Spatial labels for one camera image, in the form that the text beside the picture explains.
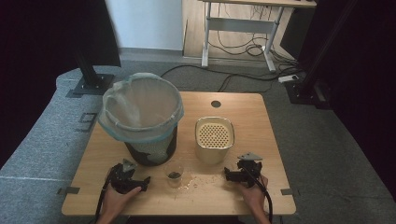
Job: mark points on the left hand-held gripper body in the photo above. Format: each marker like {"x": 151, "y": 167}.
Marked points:
{"x": 122, "y": 179}

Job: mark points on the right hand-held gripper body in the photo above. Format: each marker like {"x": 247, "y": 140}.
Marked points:
{"x": 250, "y": 169}

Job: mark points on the dark wet tea leaves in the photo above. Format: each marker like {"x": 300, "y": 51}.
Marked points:
{"x": 174, "y": 175}

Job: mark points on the beige container with strainer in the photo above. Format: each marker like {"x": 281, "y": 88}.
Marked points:
{"x": 214, "y": 140}

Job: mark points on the white desk frame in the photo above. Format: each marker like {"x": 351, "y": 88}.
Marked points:
{"x": 239, "y": 25}

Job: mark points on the scattered crumbs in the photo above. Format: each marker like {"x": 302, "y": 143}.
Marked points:
{"x": 194, "y": 183}

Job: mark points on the grey tape strip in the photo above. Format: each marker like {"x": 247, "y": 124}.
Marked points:
{"x": 289, "y": 191}
{"x": 68, "y": 190}

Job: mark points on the white power strip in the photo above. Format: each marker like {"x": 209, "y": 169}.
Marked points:
{"x": 288, "y": 78}

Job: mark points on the translucent plastic bin liner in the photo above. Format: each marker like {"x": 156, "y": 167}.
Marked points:
{"x": 141, "y": 105}

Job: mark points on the black mesh trash bin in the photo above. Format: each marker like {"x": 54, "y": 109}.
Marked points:
{"x": 152, "y": 154}

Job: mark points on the dark curtain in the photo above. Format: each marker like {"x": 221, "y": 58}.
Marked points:
{"x": 361, "y": 77}
{"x": 37, "y": 40}

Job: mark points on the round grey table grommet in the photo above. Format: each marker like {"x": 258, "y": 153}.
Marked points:
{"x": 215, "y": 104}

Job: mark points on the black metal stand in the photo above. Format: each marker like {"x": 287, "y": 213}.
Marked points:
{"x": 91, "y": 79}
{"x": 306, "y": 87}

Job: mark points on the person's right hand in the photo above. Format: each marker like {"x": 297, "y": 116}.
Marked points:
{"x": 256, "y": 196}

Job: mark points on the person's left hand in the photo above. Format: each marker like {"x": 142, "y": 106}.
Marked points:
{"x": 115, "y": 202}

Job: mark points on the clear glass cup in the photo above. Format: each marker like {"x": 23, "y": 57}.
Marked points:
{"x": 173, "y": 174}

